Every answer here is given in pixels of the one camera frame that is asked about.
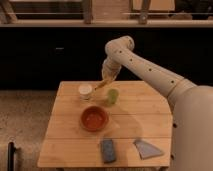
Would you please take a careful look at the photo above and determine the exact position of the wooden table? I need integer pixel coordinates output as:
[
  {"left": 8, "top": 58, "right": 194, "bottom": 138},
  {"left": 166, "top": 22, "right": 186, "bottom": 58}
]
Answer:
[{"left": 38, "top": 81, "right": 172, "bottom": 168}]

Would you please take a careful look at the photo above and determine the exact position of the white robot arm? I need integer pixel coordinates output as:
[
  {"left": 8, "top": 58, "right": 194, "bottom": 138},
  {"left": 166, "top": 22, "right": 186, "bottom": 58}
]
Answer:
[{"left": 102, "top": 36, "right": 213, "bottom": 171}]

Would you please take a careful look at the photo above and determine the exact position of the blue-grey sponge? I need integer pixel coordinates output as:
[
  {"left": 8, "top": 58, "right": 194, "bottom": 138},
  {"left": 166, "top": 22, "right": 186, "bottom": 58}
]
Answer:
[{"left": 100, "top": 139, "right": 116, "bottom": 163}]

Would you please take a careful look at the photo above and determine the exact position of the grey folded cloth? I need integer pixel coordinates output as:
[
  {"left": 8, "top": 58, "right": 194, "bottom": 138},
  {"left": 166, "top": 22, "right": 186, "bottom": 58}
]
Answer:
[{"left": 134, "top": 139, "right": 164, "bottom": 160}]

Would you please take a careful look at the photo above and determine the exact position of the red bowl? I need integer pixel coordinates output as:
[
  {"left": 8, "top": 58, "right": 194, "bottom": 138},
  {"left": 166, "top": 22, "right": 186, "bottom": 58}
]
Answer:
[{"left": 79, "top": 106, "right": 109, "bottom": 132}]

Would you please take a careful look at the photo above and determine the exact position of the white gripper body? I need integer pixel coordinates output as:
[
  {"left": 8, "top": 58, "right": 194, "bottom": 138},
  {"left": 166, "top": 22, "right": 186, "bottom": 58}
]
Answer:
[{"left": 101, "top": 58, "right": 122, "bottom": 81}]

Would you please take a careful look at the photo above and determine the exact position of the black chair post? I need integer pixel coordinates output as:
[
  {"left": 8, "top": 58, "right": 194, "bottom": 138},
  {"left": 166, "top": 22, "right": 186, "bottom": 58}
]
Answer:
[{"left": 7, "top": 142, "right": 16, "bottom": 171}]

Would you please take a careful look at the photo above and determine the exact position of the wooden railing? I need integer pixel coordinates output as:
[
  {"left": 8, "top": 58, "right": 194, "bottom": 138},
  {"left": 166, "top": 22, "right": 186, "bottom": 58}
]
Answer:
[{"left": 0, "top": 0, "right": 213, "bottom": 27}]

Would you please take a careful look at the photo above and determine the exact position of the green plastic cup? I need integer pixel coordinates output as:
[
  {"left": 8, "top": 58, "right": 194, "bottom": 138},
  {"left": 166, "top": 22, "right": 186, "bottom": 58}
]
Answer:
[{"left": 107, "top": 89, "right": 119, "bottom": 105}]

